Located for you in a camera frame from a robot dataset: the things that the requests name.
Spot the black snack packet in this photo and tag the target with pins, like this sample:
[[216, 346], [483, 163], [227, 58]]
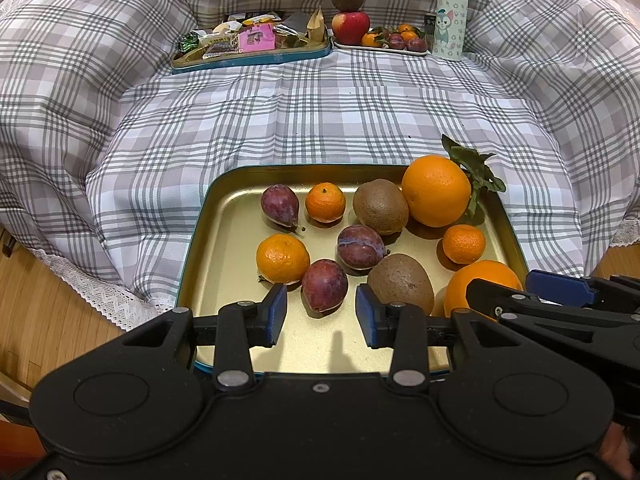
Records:
[[250, 16]]

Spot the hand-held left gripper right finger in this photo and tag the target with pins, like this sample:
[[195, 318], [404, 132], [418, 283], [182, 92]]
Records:
[[367, 317]]

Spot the brown kiwi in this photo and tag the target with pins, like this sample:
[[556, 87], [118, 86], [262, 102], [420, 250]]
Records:
[[400, 277], [380, 205]]

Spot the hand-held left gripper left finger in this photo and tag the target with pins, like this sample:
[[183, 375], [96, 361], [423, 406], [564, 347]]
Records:
[[276, 316]]

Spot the clear-wrapped brown snack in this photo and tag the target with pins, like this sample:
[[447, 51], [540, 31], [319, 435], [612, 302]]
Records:
[[220, 50]]

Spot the large plain orange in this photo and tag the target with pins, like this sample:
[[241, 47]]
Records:
[[480, 282]]

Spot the large orange with leaves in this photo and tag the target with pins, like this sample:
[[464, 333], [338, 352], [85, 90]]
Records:
[[435, 190]]

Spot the silver foil pouch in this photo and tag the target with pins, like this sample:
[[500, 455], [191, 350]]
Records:
[[295, 22]]

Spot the small mandarin with leaves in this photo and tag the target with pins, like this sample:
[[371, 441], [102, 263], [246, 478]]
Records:
[[370, 39]]

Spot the dark can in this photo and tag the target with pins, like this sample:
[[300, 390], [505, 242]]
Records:
[[430, 24]]

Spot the person's right hand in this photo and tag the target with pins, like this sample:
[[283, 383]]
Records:
[[617, 452]]

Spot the teal snack tin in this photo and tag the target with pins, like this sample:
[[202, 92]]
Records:
[[250, 60]]

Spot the pink snack packet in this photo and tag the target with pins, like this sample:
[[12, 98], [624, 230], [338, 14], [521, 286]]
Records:
[[256, 39]]

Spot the purple plum with stem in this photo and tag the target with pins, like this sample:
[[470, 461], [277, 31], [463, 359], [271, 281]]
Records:
[[280, 205]]

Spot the green foil candy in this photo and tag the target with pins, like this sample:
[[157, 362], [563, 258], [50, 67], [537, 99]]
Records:
[[187, 42]]

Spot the gold foil pouch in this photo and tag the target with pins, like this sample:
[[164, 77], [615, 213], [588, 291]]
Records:
[[316, 25]]

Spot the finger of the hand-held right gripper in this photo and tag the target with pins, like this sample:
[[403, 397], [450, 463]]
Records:
[[555, 285], [500, 297]]

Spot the gold tin tray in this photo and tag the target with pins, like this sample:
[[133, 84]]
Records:
[[230, 240]]

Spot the red apple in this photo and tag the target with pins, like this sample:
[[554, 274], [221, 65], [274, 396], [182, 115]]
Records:
[[351, 27]]

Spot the white cartoon cat bottle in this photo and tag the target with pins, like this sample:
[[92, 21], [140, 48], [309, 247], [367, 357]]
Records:
[[450, 20]]

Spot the white tray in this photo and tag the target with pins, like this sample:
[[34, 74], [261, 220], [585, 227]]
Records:
[[380, 50]]

